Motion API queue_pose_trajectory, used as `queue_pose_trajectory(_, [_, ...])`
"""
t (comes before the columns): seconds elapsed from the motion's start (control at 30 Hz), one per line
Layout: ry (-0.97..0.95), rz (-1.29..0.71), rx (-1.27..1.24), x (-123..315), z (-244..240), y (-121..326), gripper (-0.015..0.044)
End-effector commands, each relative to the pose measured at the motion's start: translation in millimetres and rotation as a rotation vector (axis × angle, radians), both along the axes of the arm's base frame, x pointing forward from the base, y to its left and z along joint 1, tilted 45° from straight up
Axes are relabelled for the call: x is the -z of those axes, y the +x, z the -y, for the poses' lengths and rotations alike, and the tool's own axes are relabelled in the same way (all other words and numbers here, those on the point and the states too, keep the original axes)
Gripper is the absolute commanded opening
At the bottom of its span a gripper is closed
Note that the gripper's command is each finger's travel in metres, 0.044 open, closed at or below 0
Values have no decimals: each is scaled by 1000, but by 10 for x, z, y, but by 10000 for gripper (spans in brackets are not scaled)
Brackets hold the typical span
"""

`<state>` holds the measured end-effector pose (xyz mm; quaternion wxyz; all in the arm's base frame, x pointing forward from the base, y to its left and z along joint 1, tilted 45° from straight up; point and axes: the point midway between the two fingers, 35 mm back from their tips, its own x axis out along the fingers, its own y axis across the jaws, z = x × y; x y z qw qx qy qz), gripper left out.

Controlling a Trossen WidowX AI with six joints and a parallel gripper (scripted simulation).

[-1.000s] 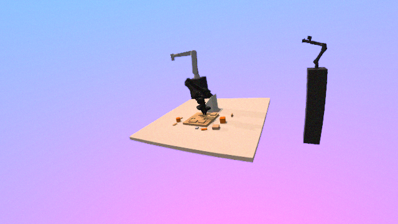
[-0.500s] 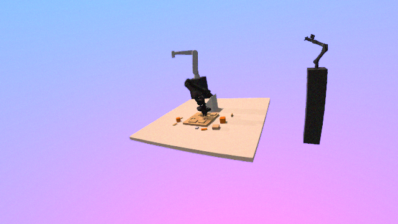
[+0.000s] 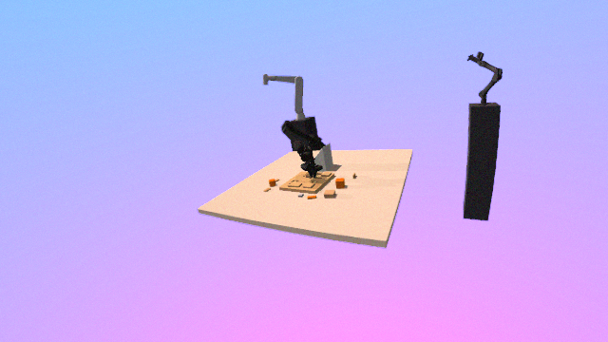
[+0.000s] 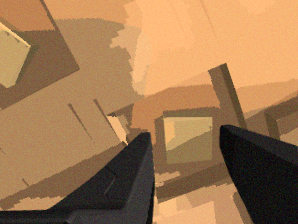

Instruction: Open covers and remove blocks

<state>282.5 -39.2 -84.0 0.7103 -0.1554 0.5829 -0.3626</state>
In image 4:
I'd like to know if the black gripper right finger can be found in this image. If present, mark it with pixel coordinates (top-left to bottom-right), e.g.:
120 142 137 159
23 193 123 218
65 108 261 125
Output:
218 124 298 224

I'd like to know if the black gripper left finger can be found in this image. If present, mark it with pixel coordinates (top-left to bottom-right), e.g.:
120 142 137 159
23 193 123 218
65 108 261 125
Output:
0 132 154 224

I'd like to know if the tan square block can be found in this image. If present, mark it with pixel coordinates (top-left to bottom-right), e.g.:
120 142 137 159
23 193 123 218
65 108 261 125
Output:
162 109 213 164
0 18 41 88

